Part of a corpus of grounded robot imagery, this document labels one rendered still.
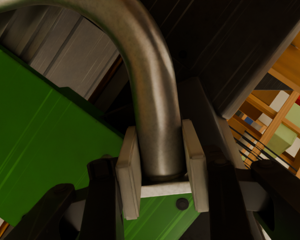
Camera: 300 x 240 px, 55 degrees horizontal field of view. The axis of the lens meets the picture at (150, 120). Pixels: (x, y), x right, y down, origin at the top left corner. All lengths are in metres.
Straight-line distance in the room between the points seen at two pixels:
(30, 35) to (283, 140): 3.29
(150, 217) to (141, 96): 0.10
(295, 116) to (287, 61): 2.75
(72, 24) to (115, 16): 0.42
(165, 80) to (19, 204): 0.16
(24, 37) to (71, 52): 0.40
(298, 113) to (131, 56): 3.64
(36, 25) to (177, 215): 0.18
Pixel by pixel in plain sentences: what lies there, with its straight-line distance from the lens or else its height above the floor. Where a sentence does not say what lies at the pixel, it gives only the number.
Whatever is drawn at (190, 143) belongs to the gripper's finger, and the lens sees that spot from 0.16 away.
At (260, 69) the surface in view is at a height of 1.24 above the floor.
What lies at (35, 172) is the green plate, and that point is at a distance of 0.25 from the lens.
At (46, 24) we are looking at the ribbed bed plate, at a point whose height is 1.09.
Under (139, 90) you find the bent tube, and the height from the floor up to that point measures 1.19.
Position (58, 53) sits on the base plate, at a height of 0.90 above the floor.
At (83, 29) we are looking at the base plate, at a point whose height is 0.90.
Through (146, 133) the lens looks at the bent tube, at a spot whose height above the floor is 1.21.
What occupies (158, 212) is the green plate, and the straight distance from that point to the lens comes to 0.23.
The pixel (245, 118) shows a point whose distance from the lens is 8.64.
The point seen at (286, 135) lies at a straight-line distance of 3.50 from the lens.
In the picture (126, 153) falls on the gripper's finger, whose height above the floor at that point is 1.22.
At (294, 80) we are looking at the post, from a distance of 0.99.
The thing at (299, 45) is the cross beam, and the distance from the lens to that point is 0.97.
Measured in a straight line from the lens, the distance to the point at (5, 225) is 0.44.
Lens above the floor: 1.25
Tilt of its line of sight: 13 degrees down
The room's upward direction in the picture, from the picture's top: 129 degrees clockwise
